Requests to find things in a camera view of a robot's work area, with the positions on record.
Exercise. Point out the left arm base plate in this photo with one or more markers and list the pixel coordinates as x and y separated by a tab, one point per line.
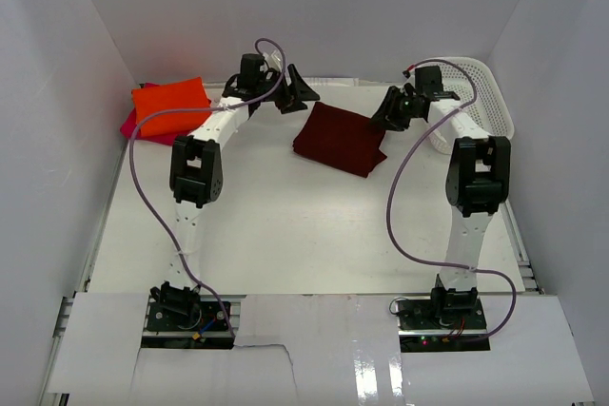
204	329

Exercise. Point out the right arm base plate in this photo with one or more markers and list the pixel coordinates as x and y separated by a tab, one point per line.
422	331

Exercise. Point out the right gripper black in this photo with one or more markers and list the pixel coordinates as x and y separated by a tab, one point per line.
397	108

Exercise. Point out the dark red t shirt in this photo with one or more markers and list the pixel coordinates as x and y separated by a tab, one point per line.
341	139

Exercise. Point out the folded orange t shirt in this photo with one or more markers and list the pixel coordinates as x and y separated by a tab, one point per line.
188	93

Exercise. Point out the white perforated plastic basket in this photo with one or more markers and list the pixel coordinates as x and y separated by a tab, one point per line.
490	111

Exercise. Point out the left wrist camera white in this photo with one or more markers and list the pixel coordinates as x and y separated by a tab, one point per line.
274	60

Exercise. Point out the folded pink t shirt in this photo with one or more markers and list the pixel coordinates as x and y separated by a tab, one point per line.
161	130

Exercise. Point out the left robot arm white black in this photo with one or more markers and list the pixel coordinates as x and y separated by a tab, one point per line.
196	175

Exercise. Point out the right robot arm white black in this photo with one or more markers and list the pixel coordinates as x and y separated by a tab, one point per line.
477	184

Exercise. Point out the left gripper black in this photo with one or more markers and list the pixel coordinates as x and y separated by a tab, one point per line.
286	93

